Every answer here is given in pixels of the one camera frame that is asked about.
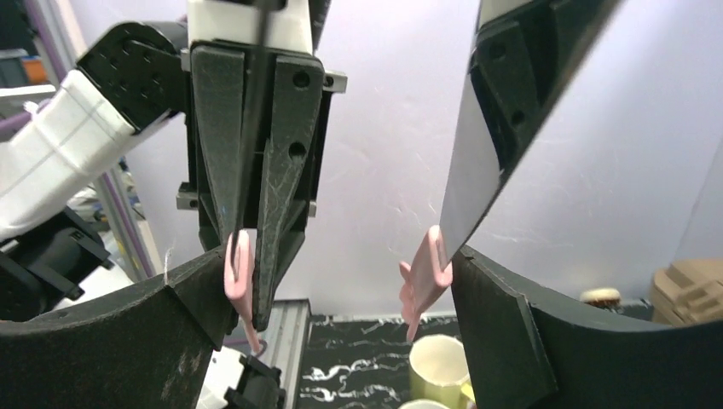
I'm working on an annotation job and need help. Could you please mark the yellow green mug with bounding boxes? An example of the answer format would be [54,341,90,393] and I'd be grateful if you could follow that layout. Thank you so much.
[408,334,474,409]

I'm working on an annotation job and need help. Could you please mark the white round toy mochi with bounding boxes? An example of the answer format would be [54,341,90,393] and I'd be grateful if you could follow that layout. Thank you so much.
[579,287,622,310]

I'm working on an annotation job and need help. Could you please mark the pink handled metal tongs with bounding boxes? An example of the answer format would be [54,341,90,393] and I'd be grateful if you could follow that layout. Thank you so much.
[224,1,604,349]

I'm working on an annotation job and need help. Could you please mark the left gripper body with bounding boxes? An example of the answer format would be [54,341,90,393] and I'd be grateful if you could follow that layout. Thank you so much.
[176,0,348,272]

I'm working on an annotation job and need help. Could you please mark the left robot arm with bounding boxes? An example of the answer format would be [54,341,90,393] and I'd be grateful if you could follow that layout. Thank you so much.
[1,1,346,331]

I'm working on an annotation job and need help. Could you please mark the tan plastic toolbox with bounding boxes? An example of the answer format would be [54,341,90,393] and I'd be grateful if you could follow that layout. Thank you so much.
[649,259,722,327]

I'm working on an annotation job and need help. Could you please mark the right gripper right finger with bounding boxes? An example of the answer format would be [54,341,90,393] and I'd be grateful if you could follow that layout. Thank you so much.
[451,247,722,408]

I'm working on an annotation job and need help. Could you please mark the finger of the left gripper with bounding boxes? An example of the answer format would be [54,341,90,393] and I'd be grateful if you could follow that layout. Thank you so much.
[190,44,245,249]
[252,55,325,331]

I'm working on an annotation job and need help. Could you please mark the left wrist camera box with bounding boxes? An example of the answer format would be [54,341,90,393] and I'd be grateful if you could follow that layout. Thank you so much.
[187,0,313,55]

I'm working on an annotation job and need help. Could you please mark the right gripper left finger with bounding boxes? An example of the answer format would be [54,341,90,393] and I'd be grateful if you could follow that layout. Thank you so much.
[1,248,235,408]

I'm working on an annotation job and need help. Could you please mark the white grey mug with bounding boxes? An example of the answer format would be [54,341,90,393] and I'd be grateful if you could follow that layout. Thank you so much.
[398,399,448,409]

